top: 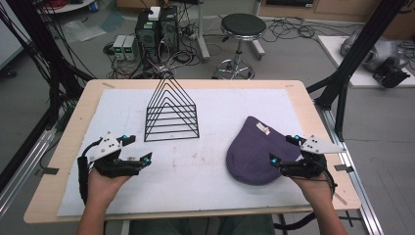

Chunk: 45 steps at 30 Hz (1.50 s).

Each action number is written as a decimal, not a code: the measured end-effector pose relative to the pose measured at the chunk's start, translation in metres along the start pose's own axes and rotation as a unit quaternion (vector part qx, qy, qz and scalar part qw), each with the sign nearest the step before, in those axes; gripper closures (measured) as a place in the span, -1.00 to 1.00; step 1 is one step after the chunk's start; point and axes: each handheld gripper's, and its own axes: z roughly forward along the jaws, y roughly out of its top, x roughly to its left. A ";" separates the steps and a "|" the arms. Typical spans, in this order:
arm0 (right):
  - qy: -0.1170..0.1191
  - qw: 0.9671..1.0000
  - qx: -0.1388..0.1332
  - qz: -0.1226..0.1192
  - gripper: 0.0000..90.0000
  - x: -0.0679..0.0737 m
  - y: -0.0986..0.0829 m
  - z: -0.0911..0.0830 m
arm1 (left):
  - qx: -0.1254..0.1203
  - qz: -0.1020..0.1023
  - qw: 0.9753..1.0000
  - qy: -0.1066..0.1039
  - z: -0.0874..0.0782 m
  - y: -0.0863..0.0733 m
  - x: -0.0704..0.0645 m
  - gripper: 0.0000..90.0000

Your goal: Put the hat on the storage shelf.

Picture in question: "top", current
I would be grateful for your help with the white desk leg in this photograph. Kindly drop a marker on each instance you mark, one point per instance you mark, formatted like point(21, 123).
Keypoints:
point(258, 45)
point(203, 36)

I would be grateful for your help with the purple knitted beanie hat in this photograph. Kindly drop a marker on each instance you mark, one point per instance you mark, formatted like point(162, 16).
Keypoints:
point(251, 150)

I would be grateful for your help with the black computer tower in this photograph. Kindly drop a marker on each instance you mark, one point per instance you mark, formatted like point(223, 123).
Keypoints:
point(169, 29)
point(148, 39)

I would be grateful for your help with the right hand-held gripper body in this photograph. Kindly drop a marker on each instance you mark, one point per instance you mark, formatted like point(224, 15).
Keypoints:
point(313, 163)

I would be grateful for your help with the black round stool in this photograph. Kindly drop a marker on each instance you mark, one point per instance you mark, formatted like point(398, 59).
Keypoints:
point(243, 24)

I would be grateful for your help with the black device on platform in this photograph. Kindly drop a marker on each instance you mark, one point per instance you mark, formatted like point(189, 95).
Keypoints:
point(390, 75)

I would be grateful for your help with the white box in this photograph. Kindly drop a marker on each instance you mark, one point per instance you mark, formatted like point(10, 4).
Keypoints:
point(154, 13)

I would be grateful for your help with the white floor platform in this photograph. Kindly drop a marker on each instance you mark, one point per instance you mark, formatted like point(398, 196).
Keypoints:
point(332, 55)

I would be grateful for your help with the aluminium rail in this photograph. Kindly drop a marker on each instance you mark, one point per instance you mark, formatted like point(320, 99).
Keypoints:
point(355, 182)
point(23, 173)

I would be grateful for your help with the grey robot shell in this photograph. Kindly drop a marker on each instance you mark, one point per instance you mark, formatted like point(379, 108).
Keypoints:
point(381, 52)

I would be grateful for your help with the grey power supply unit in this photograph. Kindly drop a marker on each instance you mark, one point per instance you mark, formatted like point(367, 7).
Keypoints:
point(119, 47)
point(129, 48)

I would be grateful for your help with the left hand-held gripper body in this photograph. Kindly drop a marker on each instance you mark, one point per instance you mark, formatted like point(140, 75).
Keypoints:
point(109, 164)

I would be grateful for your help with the person's right hand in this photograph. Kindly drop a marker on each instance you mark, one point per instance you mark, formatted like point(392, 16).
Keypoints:
point(314, 189)

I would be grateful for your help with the black metal frame post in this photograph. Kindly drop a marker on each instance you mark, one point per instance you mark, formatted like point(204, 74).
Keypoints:
point(355, 55)

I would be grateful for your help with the grey tape strip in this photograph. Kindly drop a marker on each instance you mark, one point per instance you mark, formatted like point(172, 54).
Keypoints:
point(49, 170)
point(344, 168)

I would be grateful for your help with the white table mat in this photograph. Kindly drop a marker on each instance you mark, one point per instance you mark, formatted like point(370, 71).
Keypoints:
point(182, 186)

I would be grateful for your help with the person's left hand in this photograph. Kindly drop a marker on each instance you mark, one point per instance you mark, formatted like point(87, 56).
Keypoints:
point(104, 191)

